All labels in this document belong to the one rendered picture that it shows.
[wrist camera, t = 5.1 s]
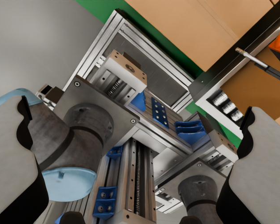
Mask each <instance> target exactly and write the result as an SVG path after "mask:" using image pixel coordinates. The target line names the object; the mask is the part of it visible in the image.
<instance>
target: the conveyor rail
mask: <svg viewBox="0 0 280 224"><path fill-rule="evenodd" d="M199 106H200V107H201V108H202V109H203V110H205V111H206V112H207V113H208V114H210V115H211V116H212V117H214V118H215V119H216V120H217V121H219V122H220V123H221V124H223V125H224V126H225V127H226V128H227V129H229V130H230V131H231V132H233V133H234V134H235V135H236V136H238V137H239V138H240V139H243V134H242V130H240V124H239V123H238V122H237V121H234V120H233V119H232V117H231V116H229V115H228V114H226V113H225V112H223V110H222V109H221V108H220V107H219V106H216V105H215V104H214V103H213V102H212V101H211V100H210V99H209V98H207V99H206V100H205V101H204V102H203V103H201V104H200V105H199Z"/></svg>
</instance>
